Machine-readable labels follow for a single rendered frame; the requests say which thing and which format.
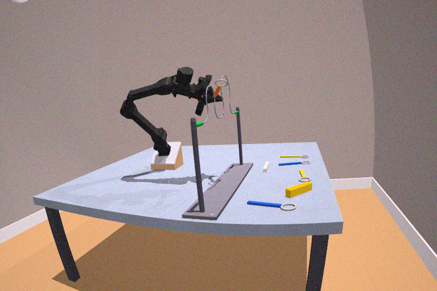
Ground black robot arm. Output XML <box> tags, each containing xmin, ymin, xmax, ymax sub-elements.
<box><xmin>120</xmin><ymin>67</ymin><xmax>209</xmax><ymax>156</ymax></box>

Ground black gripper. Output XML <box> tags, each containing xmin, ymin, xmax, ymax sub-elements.
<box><xmin>187</xmin><ymin>74</ymin><xmax>222</xmax><ymax>116</ymax></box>

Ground grey wire loop frame on two posts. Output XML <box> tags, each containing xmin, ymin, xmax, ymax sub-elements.
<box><xmin>182</xmin><ymin>99</ymin><xmax>253</xmax><ymax>220</ymax></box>

